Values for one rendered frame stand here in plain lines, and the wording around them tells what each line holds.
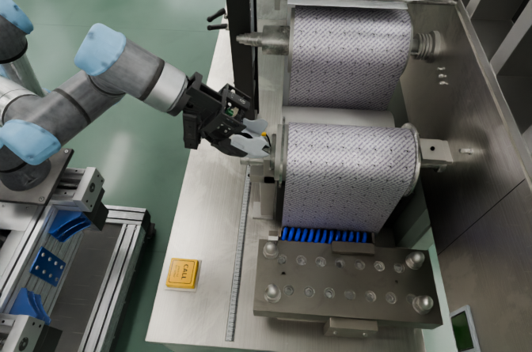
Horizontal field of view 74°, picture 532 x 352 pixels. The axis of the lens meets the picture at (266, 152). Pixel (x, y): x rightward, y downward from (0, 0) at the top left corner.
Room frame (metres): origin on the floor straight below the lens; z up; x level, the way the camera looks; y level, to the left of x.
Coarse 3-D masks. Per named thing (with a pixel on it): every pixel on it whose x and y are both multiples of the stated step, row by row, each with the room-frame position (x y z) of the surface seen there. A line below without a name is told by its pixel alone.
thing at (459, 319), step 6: (456, 318) 0.12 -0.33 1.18; (462, 318) 0.12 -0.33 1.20; (456, 324) 0.11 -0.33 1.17; (462, 324) 0.11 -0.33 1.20; (456, 330) 0.11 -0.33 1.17; (462, 330) 0.10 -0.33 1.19; (468, 330) 0.10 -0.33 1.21; (456, 336) 0.10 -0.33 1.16; (462, 336) 0.09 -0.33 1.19; (468, 336) 0.09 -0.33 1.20; (462, 342) 0.09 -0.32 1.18; (468, 342) 0.08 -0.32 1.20; (462, 348) 0.08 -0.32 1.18
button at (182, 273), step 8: (176, 264) 0.30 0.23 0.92; (184, 264) 0.30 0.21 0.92; (192, 264) 0.30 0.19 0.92; (176, 272) 0.28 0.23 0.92; (184, 272) 0.28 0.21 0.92; (192, 272) 0.28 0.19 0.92; (168, 280) 0.26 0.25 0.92; (176, 280) 0.26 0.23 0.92; (184, 280) 0.26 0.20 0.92; (192, 280) 0.26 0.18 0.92; (192, 288) 0.24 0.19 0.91
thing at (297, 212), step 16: (288, 208) 0.36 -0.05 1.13; (304, 208) 0.36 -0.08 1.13; (320, 208) 0.35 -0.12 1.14; (336, 208) 0.35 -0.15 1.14; (352, 208) 0.35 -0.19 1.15; (368, 208) 0.35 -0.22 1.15; (384, 208) 0.34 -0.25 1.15; (288, 224) 0.36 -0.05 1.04; (304, 224) 0.35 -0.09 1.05; (320, 224) 0.35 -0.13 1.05; (336, 224) 0.35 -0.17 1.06; (352, 224) 0.35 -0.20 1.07; (368, 224) 0.34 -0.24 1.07
